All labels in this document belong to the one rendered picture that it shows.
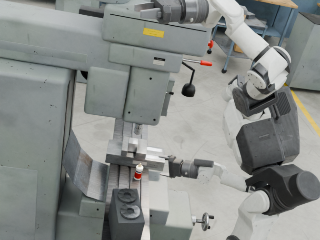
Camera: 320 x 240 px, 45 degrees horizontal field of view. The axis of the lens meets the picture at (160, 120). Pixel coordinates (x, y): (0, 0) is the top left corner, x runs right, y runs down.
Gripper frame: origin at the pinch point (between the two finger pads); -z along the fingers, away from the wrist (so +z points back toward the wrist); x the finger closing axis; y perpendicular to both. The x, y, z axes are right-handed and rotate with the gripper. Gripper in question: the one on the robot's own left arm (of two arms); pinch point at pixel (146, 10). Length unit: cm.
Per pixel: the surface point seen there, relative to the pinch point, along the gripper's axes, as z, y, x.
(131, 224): 0, -95, 0
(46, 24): -24, -25, 57
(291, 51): 371, -193, 342
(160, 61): 23, -38, 39
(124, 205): 0, -93, 9
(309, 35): 368, -155, 311
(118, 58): 5, -38, 45
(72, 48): -14, -35, 53
